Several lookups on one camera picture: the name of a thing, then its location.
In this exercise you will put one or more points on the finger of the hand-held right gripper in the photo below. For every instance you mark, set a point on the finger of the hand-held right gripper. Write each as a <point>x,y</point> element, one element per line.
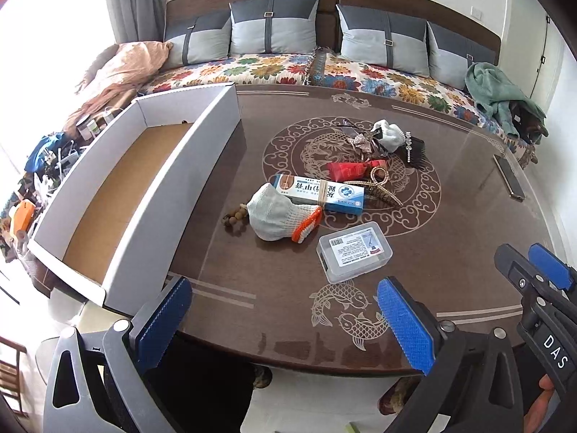
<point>547,266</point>
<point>511,265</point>

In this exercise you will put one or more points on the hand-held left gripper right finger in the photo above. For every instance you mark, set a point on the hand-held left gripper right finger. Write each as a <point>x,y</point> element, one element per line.
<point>405,324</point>

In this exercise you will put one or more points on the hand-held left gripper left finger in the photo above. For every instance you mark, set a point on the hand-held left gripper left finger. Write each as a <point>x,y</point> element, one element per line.
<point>162,320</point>

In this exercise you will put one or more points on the white cardboard box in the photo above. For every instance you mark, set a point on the white cardboard box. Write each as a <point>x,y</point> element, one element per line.
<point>121,180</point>

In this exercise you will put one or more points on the black rhinestone hair comb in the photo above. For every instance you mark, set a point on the black rhinestone hair comb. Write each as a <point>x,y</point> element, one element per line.
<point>418,151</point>

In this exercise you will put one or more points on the silver bow hair clip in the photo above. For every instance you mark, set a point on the silver bow hair clip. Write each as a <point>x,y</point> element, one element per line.
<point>363,142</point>

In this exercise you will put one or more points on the person's right hand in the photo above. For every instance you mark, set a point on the person's right hand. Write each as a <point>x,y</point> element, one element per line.
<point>541,408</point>

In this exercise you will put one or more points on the patterned slipper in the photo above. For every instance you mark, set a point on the patterned slipper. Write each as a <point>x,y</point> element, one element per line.
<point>396,397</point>
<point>262,376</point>

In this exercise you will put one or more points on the person's black trousers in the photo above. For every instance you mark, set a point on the person's black trousers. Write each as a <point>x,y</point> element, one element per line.
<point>203,392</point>

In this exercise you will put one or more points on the clear plastic case with label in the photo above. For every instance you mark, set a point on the clear plastic case with label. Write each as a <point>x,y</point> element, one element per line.
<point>354,252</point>

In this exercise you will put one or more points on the dark phone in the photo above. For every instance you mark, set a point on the dark phone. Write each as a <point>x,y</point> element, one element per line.
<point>509,176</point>

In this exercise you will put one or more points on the leopard hair claw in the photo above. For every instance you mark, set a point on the leopard hair claw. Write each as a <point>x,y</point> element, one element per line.
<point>385,198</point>

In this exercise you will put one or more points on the dark bundle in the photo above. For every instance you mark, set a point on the dark bundle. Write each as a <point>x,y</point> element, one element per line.
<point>527,121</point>

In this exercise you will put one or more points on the pearl hair clip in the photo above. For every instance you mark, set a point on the pearl hair clip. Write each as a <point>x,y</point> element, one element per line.
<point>378,175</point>

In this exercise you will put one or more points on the blue white ointment carton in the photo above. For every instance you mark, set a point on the blue white ointment carton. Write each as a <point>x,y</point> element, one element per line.
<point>324,194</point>

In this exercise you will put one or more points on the wooden chair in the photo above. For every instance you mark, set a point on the wooden chair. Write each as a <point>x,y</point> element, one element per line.
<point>11,370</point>

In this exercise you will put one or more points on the red packet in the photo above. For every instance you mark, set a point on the red packet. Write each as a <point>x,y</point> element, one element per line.
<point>345,171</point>

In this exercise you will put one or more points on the orange white object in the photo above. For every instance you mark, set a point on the orange white object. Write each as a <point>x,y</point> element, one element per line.
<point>22,216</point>

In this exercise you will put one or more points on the green crumpled cloth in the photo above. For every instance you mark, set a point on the green crumpled cloth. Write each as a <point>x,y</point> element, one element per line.
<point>496,85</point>

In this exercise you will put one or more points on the small jar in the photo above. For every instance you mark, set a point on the small jar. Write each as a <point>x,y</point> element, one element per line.
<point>93,127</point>
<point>83,130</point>

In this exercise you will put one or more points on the blue cloth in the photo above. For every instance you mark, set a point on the blue cloth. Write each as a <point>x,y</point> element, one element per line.
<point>47,144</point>

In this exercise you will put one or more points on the grey two-tone pillow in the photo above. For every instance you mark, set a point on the grey two-tone pillow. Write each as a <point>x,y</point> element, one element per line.
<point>450,58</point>
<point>383,40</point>
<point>275,27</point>
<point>198,38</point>

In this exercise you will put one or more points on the pink crumpled cloth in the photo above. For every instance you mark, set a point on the pink crumpled cloth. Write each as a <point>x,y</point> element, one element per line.
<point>121,72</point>

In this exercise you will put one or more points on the grey curtain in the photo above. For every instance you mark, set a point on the grey curtain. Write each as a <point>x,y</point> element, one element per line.
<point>135,0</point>

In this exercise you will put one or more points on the black frame eyeglasses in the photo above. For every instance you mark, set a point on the black frame eyeglasses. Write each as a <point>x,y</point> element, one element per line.
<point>348,130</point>

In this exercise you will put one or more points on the white wall socket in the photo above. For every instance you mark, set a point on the white wall socket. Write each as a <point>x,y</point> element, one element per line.
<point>477,12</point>

